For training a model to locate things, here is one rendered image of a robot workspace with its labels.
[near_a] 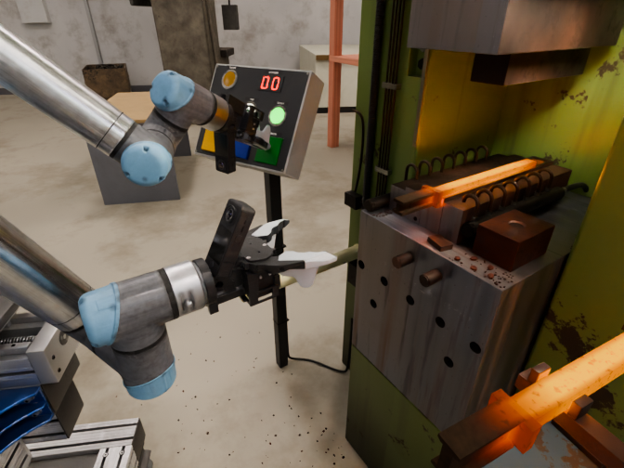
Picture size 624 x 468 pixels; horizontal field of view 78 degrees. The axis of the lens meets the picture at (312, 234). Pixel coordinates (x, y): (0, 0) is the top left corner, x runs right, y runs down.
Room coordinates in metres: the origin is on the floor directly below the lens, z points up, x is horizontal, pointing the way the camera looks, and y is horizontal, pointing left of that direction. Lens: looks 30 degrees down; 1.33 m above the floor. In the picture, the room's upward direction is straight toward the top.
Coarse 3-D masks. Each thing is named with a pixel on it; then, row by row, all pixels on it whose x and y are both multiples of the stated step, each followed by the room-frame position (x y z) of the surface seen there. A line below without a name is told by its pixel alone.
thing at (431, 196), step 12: (504, 168) 0.87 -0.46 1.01; (516, 168) 0.88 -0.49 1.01; (456, 180) 0.80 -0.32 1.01; (468, 180) 0.80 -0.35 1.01; (480, 180) 0.80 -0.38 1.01; (420, 192) 0.72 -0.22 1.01; (432, 192) 0.72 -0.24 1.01; (444, 192) 0.74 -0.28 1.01; (396, 204) 0.68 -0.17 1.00; (408, 204) 0.69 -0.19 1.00; (420, 204) 0.71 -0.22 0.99; (432, 204) 0.72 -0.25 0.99
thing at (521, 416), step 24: (576, 360) 0.30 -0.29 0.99; (600, 360) 0.30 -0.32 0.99; (552, 384) 0.27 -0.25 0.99; (576, 384) 0.27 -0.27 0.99; (600, 384) 0.28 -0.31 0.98; (504, 408) 0.23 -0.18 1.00; (528, 408) 0.24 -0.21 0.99; (552, 408) 0.24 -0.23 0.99; (456, 432) 0.21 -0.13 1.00; (480, 432) 0.21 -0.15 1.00; (504, 432) 0.21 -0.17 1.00; (528, 432) 0.21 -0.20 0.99; (456, 456) 0.19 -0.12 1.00; (480, 456) 0.21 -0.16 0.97
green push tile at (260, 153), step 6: (270, 138) 1.03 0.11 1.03; (276, 138) 1.02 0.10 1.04; (282, 138) 1.02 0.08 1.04; (270, 144) 1.02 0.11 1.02; (276, 144) 1.01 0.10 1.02; (258, 150) 1.03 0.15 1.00; (264, 150) 1.02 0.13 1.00; (270, 150) 1.01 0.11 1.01; (276, 150) 1.00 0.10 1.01; (258, 156) 1.02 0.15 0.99; (264, 156) 1.01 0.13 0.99; (270, 156) 1.00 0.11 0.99; (276, 156) 1.00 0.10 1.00; (264, 162) 1.00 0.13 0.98; (270, 162) 0.99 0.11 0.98; (276, 162) 0.99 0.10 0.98
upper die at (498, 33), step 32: (416, 0) 0.83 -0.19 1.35; (448, 0) 0.77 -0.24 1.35; (480, 0) 0.72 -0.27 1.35; (512, 0) 0.68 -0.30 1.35; (544, 0) 0.73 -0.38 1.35; (576, 0) 0.79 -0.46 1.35; (608, 0) 0.85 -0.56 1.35; (416, 32) 0.83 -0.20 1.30; (448, 32) 0.76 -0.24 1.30; (480, 32) 0.71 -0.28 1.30; (512, 32) 0.69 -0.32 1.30; (544, 32) 0.74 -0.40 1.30; (576, 32) 0.80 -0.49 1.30; (608, 32) 0.88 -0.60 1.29
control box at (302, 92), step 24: (216, 72) 1.24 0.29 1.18; (240, 72) 1.19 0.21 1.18; (264, 72) 1.15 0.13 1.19; (288, 72) 1.11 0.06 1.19; (312, 72) 1.08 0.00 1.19; (240, 96) 1.15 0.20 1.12; (264, 96) 1.11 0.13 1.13; (288, 96) 1.08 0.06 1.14; (312, 96) 1.08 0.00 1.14; (264, 120) 1.08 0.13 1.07; (288, 120) 1.04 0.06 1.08; (312, 120) 1.08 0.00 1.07; (288, 144) 1.00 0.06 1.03; (264, 168) 1.00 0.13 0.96; (288, 168) 0.98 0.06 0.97
